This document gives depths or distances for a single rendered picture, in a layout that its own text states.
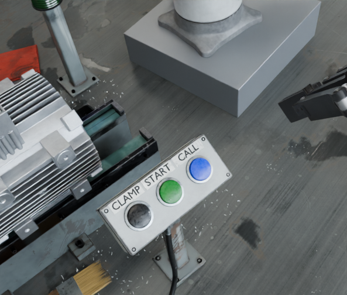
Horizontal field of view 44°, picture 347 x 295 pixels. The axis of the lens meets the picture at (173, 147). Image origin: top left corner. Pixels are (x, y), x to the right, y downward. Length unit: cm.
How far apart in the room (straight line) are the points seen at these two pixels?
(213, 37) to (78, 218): 48
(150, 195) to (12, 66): 75
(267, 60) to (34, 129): 53
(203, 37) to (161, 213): 53
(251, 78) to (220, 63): 8
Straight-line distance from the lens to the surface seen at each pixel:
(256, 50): 98
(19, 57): 123
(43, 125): 65
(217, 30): 99
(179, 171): 56
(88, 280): 81
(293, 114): 54
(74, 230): 81
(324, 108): 43
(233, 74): 93
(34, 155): 64
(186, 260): 79
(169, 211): 55
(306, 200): 86
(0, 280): 81
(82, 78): 109
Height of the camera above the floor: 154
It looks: 53 degrees down
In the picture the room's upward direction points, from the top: 10 degrees counter-clockwise
